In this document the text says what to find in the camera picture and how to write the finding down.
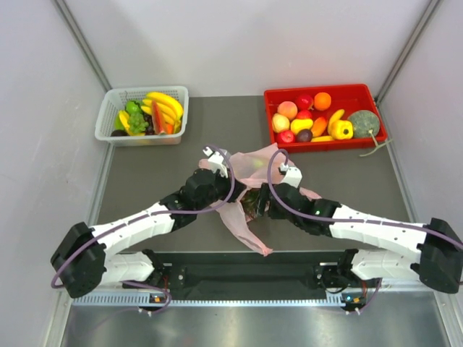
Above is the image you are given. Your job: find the yellow mango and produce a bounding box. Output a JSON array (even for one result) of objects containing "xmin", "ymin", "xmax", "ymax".
[{"xmin": 290, "ymin": 119, "xmax": 313, "ymax": 135}]

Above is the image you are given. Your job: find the dark purple plum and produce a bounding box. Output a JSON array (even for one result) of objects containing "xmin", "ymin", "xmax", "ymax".
[{"xmin": 296, "ymin": 129, "xmax": 313, "ymax": 142}]

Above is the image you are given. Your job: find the pale yellow apple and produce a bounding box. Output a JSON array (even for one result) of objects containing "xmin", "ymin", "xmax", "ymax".
[{"xmin": 271, "ymin": 113, "xmax": 290, "ymax": 134}]

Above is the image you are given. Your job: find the watermelon slice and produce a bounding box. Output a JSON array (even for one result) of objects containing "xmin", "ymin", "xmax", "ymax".
[{"xmin": 151, "ymin": 101, "xmax": 167, "ymax": 135}]

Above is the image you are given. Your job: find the white plastic basket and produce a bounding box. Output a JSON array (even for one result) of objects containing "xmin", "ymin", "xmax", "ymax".
[{"xmin": 95, "ymin": 86, "xmax": 189, "ymax": 147}]

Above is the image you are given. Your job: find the orange fruit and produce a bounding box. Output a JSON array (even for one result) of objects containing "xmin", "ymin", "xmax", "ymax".
[{"xmin": 314, "ymin": 92, "xmax": 332, "ymax": 111}]

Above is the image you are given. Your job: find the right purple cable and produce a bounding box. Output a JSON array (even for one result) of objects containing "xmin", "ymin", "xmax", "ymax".
[{"xmin": 266, "ymin": 148, "xmax": 463, "ymax": 251}]

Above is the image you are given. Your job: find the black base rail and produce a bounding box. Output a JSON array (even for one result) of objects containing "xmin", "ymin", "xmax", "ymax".
[{"xmin": 142, "ymin": 249, "xmax": 377, "ymax": 301}]

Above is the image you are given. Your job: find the green grape bunch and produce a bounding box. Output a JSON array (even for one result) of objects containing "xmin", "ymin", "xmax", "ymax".
[{"xmin": 127, "ymin": 113, "xmax": 149, "ymax": 134}]

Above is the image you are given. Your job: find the small yellow banana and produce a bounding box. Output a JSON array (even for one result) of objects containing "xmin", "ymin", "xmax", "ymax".
[{"xmin": 311, "ymin": 135, "xmax": 335, "ymax": 142}]

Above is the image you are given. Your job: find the pink peach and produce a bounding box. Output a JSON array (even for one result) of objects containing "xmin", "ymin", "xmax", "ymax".
[{"xmin": 277, "ymin": 101, "xmax": 298, "ymax": 121}]

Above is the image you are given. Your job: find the red pomegranate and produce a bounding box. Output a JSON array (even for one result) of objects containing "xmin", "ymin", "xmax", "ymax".
[{"xmin": 294, "ymin": 94, "xmax": 314, "ymax": 111}]

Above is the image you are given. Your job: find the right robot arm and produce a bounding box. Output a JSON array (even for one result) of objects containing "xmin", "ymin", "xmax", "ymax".
[{"xmin": 256, "ymin": 183, "xmax": 462, "ymax": 294}]

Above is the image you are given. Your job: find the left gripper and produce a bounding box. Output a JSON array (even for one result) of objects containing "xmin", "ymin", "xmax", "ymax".
[{"xmin": 195, "ymin": 166, "xmax": 246, "ymax": 211}]

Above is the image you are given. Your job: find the pink plastic bag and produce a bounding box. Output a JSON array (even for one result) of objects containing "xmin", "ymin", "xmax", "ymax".
[{"xmin": 197, "ymin": 142, "xmax": 323, "ymax": 257}]

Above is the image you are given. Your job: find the red plastic bin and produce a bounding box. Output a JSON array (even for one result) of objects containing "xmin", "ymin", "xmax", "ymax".
[{"xmin": 263, "ymin": 84, "xmax": 388, "ymax": 153}]

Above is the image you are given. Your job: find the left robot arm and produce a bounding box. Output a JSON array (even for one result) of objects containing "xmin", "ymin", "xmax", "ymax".
[{"xmin": 51, "ymin": 169, "xmax": 245, "ymax": 299}]

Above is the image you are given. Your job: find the green netted melon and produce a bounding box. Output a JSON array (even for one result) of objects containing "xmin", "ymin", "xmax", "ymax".
[{"xmin": 347, "ymin": 110, "xmax": 381, "ymax": 139}]

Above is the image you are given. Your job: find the small red apple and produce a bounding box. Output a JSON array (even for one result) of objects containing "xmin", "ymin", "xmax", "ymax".
[{"xmin": 296, "ymin": 110, "xmax": 313, "ymax": 120}]

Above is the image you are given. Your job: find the banana bunch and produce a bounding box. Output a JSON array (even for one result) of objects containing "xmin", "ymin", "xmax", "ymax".
[{"xmin": 141, "ymin": 91, "xmax": 184, "ymax": 134}]

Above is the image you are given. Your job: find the green apple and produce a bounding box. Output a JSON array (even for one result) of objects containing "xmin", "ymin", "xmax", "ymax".
[{"xmin": 125, "ymin": 100, "xmax": 142, "ymax": 115}]

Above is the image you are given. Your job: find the yellow bell pepper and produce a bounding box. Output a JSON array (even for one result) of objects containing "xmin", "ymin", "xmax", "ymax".
[{"xmin": 328, "ymin": 120, "xmax": 354, "ymax": 140}]

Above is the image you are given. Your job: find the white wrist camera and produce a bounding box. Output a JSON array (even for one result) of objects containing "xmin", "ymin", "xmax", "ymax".
[
  {"xmin": 279, "ymin": 163, "xmax": 302, "ymax": 189},
  {"xmin": 203, "ymin": 147, "xmax": 231, "ymax": 179}
]

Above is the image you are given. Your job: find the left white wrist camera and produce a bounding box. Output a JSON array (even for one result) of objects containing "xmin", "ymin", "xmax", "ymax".
[{"xmin": 203, "ymin": 147, "xmax": 231, "ymax": 179}]

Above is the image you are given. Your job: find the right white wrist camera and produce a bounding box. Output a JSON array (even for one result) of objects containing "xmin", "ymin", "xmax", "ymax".
[{"xmin": 279, "ymin": 163, "xmax": 302, "ymax": 189}]

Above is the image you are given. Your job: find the yellow banana in bin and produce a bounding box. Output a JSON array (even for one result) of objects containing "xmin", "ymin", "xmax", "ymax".
[{"xmin": 327, "ymin": 109, "xmax": 345, "ymax": 135}]

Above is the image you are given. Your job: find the orange papaya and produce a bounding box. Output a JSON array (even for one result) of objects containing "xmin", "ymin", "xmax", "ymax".
[{"xmin": 311, "ymin": 116, "xmax": 328, "ymax": 137}]

